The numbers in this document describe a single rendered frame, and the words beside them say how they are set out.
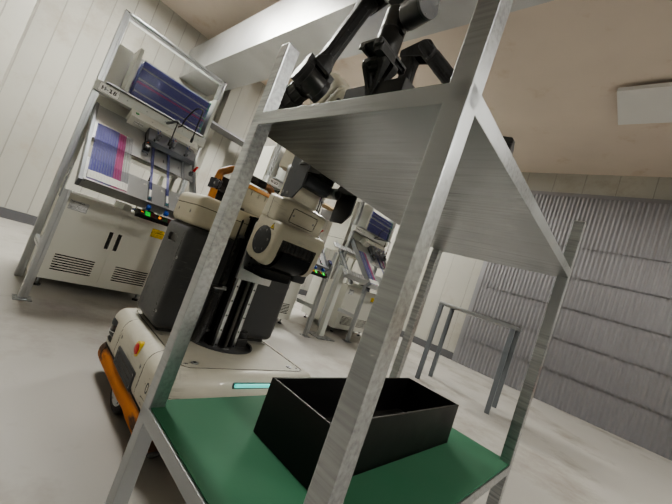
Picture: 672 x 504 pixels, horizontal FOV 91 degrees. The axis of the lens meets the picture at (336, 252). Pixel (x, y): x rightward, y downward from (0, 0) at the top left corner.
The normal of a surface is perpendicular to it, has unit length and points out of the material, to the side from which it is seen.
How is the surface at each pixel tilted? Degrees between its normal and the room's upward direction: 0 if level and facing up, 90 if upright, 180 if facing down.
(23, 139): 90
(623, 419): 90
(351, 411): 90
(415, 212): 90
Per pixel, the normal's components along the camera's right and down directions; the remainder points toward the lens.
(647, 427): -0.63, -0.28
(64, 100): 0.70, 0.20
